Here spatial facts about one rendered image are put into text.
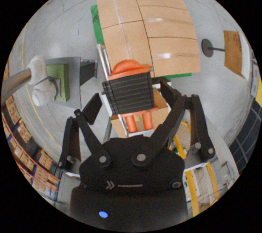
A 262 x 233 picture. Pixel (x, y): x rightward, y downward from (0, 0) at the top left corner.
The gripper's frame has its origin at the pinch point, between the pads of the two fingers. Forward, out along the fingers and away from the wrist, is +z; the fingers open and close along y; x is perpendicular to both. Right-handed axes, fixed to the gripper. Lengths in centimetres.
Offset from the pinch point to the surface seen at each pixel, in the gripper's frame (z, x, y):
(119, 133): 32, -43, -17
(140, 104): -2.0, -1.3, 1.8
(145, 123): -0.5, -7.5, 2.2
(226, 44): 61, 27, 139
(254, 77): 102, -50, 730
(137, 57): 73, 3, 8
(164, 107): 32.7, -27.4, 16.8
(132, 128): -0.6, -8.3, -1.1
